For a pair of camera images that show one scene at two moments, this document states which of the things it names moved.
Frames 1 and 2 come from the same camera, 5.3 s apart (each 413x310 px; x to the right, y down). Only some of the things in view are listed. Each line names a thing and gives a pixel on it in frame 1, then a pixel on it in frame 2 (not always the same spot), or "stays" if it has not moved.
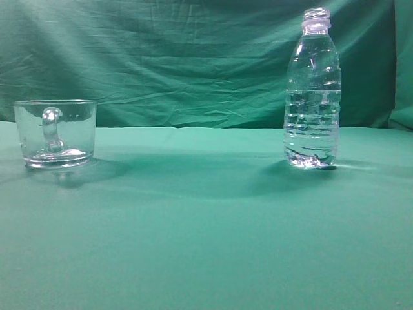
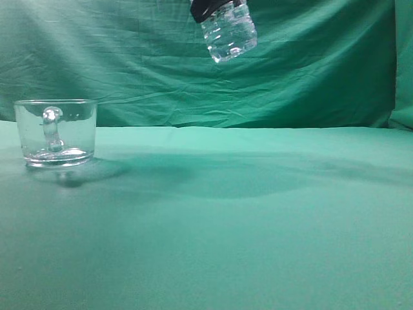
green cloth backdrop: (202, 63) stays
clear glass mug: (55, 134) stays
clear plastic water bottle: (312, 92) → (230, 31)
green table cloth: (204, 218) stays
